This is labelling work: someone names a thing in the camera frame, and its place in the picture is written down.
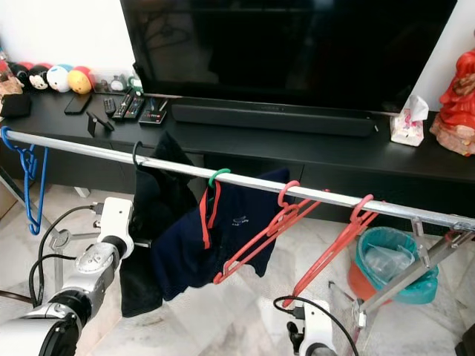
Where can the plain black garment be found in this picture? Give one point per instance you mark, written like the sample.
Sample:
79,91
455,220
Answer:
156,208

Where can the green plastic hanger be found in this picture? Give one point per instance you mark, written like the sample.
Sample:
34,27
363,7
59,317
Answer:
215,175

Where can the blue plastic hanger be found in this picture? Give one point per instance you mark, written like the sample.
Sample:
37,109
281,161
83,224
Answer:
33,226

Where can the orange bin teal bag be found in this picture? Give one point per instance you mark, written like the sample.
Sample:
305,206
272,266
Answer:
427,285

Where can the navy shirt red collar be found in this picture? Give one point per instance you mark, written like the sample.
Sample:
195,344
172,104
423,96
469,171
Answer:
185,252

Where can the black TV console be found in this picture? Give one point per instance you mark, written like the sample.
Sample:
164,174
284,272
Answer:
326,159

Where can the black soundbar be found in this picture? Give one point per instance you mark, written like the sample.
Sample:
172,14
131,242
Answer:
274,119

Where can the white pink tissue box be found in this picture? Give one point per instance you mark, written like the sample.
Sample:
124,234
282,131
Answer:
407,130

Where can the small black box red buttons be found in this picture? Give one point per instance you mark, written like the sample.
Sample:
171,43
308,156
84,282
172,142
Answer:
154,113

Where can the silver metal clothes rack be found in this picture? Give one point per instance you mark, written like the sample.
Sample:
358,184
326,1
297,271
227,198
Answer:
89,150

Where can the black remote control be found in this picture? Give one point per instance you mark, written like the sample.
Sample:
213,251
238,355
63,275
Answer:
135,109
122,107

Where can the red laughing buddha statue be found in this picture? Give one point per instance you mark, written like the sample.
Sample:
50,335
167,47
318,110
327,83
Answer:
456,104

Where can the black wallet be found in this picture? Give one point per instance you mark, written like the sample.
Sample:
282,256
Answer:
15,106

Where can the black flat screen television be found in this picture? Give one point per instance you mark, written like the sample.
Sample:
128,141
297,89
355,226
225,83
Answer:
282,52

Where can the black phone stand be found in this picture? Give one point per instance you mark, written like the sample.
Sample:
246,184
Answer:
100,123

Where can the green white bottle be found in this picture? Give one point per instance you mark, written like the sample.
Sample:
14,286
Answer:
136,85

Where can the small grey figurine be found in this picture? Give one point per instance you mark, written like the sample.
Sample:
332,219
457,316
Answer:
116,84

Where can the black round plush toy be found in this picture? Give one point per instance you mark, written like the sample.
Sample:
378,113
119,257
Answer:
19,75

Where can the black smartphone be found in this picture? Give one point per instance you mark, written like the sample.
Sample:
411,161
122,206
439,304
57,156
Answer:
78,104

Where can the black plush toy red bow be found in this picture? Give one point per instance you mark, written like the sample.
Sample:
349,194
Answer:
38,78

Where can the white blue round plush toy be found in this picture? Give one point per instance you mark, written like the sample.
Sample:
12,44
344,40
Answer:
58,78

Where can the yellow round plush toy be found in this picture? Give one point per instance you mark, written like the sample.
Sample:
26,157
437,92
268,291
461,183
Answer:
79,81

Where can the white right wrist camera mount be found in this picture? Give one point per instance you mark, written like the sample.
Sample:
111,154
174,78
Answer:
318,326

